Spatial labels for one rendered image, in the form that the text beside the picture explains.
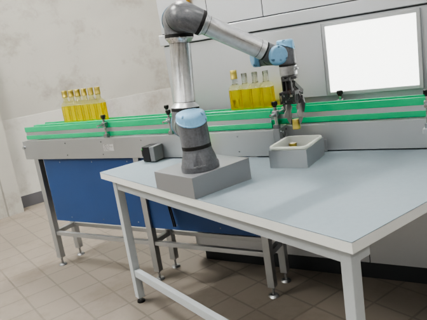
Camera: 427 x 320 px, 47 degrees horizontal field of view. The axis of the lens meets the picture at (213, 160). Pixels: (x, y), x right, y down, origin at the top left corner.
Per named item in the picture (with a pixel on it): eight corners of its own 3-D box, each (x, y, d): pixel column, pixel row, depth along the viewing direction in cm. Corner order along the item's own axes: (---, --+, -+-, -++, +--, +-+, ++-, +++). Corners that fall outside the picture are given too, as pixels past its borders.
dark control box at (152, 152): (164, 158, 260) (162, 143, 258) (155, 162, 254) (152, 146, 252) (152, 158, 264) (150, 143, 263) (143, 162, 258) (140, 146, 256)
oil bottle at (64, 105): (79, 133, 314) (70, 89, 308) (72, 134, 310) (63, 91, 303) (73, 133, 317) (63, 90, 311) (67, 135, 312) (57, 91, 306)
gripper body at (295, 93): (279, 106, 208) (276, 78, 205) (286, 103, 215) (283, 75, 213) (297, 105, 204) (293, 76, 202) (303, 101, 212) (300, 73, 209)
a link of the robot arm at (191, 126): (183, 150, 183) (176, 114, 180) (178, 145, 195) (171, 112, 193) (214, 143, 185) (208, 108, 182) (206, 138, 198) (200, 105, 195)
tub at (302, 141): (325, 153, 218) (323, 134, 216) (308, 167, 199) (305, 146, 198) (289, 153, 227) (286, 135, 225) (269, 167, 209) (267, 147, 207)
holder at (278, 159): (328, 151, 222) (326, 134, 221) (307, 167, 200) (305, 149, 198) (293, 152, 231) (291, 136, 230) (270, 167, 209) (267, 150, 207)
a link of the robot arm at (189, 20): (176, -10, 173) (294, 44, 187) (172, -5, 184) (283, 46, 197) (165, 21, 174) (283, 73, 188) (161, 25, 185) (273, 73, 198)
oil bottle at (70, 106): (85, 132, 311) (76, 89, 305) (79, 134, 307) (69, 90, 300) (79, 133, 314) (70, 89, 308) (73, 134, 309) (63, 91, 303)
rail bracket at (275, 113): (289, 123, 231) (286, 97, 228) (274, 131, 217) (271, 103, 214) (283, 123, 232) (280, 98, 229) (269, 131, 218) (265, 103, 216)
